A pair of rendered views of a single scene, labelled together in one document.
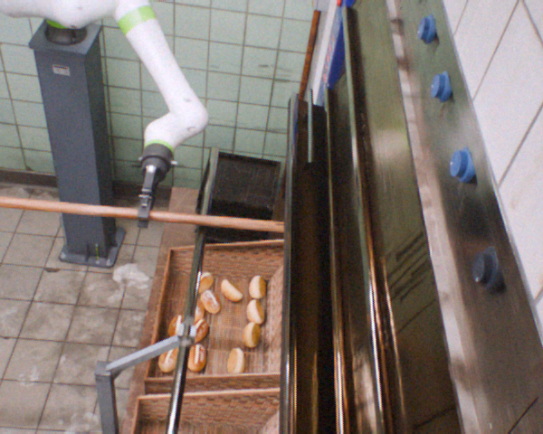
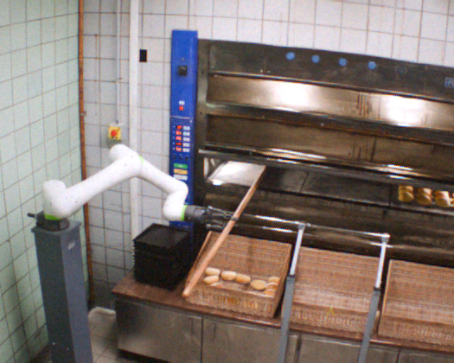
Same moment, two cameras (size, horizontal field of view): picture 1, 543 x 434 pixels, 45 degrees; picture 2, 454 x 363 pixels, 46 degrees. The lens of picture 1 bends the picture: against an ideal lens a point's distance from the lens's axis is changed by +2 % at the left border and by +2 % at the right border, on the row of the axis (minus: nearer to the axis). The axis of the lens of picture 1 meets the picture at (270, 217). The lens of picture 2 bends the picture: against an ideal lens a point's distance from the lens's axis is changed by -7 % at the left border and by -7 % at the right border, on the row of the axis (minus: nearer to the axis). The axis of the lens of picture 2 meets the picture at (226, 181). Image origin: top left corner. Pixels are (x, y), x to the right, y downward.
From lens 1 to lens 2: 306 cm
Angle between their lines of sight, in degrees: 61
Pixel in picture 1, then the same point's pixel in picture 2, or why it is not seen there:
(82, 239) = not seen: outside the picture
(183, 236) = (157, 293)
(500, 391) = (417, 83)
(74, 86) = (76, 251)
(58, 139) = (71, 302)
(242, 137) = not seen: hidden behind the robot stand
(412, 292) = (372, 106)
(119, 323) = not seen: outside the picture
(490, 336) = (407, 80)
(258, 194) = (175, 233)
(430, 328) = (386, 104)
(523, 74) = (381, 39)
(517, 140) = (390, 47)
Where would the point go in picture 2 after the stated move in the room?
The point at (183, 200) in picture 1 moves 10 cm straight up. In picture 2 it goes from (126, 289) to (125, 275)
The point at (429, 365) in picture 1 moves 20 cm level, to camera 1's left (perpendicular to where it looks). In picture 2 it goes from (393, 107) to (391, 115)
